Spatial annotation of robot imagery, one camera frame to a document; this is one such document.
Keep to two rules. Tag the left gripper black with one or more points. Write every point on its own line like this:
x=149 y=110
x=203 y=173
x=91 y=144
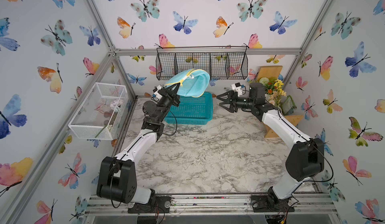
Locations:
x=170 y=98

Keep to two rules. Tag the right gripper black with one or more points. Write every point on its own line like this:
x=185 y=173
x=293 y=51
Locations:
x=231 y=101

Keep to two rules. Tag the teal mesh laundry bag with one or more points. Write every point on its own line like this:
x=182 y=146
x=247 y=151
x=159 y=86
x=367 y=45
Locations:
x=193 y=82

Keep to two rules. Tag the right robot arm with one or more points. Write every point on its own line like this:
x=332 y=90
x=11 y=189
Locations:
x=306 y=158

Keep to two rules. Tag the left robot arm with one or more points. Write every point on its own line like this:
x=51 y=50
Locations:
x=117 y=176

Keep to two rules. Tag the teal plastic basket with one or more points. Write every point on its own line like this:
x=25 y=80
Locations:
x=192 y=111

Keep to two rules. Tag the large white flower pot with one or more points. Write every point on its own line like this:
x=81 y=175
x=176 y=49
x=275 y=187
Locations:
x=268 y=83

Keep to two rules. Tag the wooden shelf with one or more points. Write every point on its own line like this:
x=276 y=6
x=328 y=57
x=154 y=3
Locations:
x=273 y=72

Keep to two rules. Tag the small white flower pot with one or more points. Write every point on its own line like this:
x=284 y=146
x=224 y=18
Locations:
x=276 y=93

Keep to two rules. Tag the green framed small sign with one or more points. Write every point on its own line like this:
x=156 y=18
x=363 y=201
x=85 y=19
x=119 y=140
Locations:
x=288 y=106

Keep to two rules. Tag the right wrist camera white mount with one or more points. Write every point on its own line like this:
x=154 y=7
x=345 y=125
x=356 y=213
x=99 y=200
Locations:
x=238 y=89

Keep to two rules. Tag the black wire wall basket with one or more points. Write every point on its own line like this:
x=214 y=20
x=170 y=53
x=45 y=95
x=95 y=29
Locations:
x=220 y=62

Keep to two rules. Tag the white mesh wall box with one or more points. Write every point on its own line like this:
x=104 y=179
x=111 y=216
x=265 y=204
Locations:
x=100 y=113

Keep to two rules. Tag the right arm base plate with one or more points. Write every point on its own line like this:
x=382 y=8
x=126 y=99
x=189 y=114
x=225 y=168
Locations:
x=269 y=204

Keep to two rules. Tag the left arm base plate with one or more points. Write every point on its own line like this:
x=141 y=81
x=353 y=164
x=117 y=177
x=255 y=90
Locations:
x=156 y=205

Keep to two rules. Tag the aluminium front rail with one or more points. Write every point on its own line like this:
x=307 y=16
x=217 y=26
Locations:
x=215 y=204

